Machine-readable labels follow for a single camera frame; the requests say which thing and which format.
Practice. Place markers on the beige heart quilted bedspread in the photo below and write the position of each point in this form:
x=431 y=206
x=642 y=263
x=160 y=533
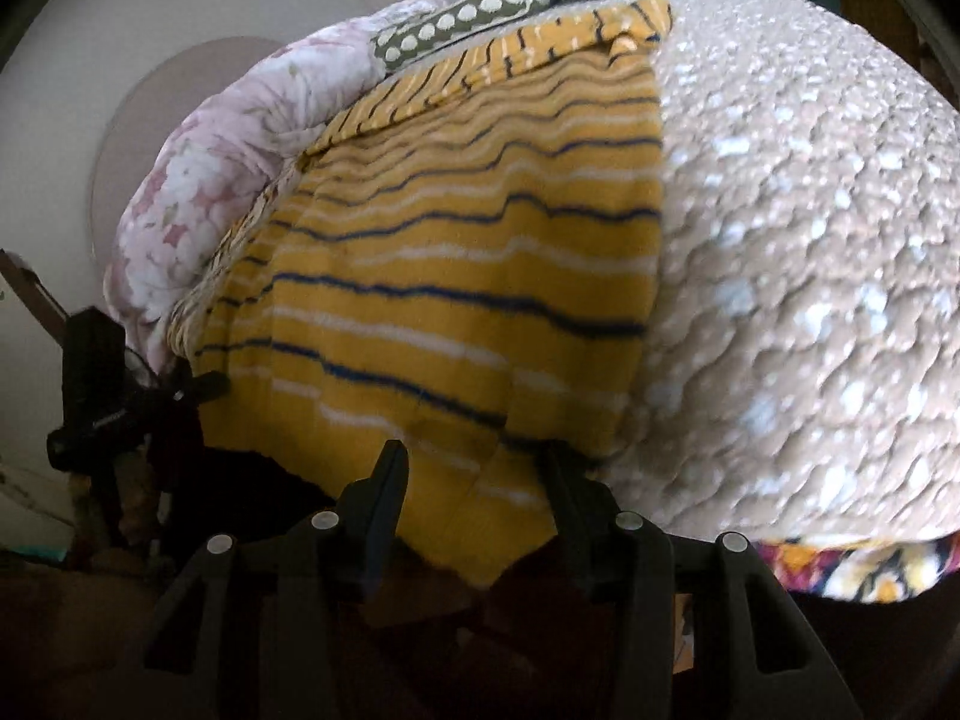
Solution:
x=802 y=361

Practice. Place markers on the olive white patterned pillow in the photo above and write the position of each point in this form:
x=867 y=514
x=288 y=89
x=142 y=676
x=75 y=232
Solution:
x=399 y=46

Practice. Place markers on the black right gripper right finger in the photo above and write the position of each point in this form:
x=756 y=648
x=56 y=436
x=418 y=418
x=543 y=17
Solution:
x=618 y=619

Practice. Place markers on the geometric patterned bed sheet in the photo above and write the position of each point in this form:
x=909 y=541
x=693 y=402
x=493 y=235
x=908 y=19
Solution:
x=867 y=572

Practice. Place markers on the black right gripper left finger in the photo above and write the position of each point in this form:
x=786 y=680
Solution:
x=264 y=619

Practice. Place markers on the pink floral duvet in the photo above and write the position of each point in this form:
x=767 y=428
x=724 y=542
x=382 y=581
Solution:
x=218 y=160

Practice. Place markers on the yellow striped knit sweater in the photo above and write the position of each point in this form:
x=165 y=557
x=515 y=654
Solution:
x=466 y=263

